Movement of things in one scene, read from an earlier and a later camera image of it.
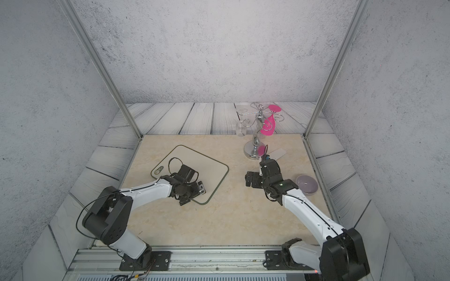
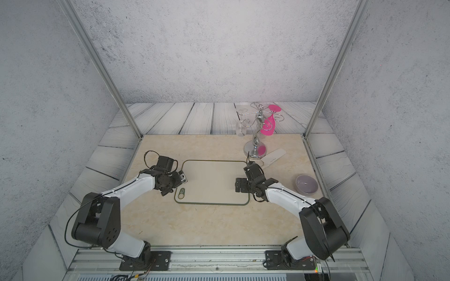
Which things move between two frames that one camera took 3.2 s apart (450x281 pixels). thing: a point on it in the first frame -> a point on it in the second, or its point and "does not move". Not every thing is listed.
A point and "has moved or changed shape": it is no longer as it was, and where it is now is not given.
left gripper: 184,200 -> 167,191
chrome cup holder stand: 255,149 does not move
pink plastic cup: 268,127 does not move
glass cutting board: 208,171 has moved or changed shape
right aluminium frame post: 362,5 does not move
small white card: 277,154 does not move
